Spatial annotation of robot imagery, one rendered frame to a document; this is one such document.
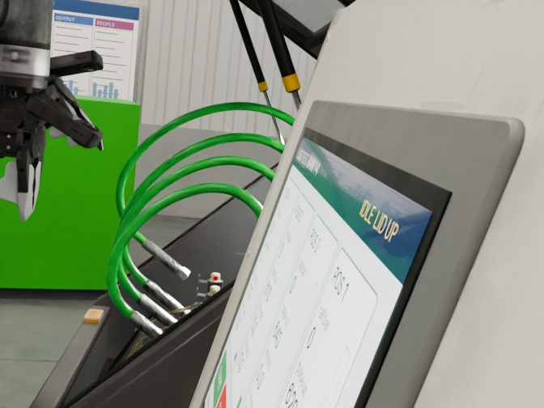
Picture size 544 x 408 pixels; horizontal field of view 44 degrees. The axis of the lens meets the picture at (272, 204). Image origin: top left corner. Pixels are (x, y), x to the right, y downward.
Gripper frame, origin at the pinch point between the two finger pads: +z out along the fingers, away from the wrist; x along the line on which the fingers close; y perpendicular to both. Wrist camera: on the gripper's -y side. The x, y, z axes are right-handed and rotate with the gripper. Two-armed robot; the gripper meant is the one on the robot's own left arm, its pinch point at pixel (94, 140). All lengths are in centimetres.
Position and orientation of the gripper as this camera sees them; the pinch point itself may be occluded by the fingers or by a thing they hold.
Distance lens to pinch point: 130.1
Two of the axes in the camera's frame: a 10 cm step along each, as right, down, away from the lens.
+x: -1.1, -0.8, -9.9
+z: 5.8, 8.1, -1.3
